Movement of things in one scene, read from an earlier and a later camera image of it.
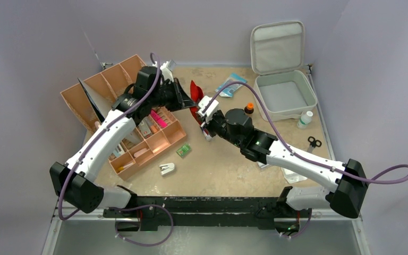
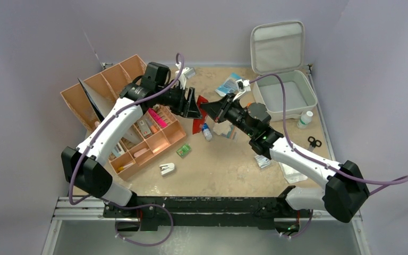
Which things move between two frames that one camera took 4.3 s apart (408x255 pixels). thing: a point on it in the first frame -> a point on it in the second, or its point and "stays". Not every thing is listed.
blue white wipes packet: x=228 y=91 stays
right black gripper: x=207 y=124 -> x=223 y=109
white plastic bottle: x=305 y=120 stays
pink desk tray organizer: x=156 y=133 stays
